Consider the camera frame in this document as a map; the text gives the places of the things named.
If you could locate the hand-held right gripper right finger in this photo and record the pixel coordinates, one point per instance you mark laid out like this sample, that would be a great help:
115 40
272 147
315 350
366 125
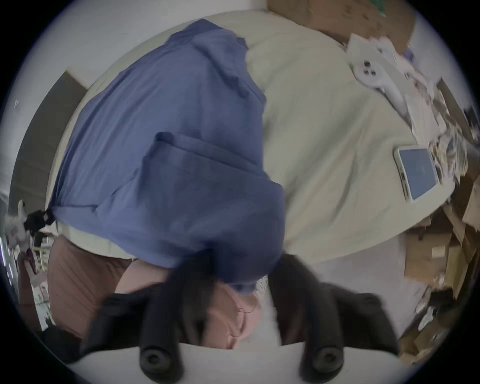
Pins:
318 318

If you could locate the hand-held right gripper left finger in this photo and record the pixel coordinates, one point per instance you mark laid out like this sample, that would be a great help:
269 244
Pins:
165 318

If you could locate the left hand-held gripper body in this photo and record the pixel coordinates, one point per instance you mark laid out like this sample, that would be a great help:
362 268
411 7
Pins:
15 228

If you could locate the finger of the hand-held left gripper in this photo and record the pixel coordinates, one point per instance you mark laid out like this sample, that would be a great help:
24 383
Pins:
37 220

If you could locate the blue shirt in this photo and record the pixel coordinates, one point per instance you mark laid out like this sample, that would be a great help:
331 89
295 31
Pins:
168 161

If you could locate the pile of brown cartons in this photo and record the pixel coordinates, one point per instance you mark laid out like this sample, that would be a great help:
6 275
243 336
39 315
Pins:
438 255

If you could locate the bed with beige sheet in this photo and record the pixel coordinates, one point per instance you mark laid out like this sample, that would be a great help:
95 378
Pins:
322 150

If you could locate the phone in white case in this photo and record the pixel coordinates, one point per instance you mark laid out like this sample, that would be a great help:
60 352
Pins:
418 173

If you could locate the pile of white papers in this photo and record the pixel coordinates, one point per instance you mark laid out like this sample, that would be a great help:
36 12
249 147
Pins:
431 108

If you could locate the white hand controller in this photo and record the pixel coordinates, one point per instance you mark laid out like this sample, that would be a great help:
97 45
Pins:
371 73

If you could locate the flat brown carton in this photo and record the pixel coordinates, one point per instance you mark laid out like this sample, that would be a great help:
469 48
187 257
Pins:
348 17

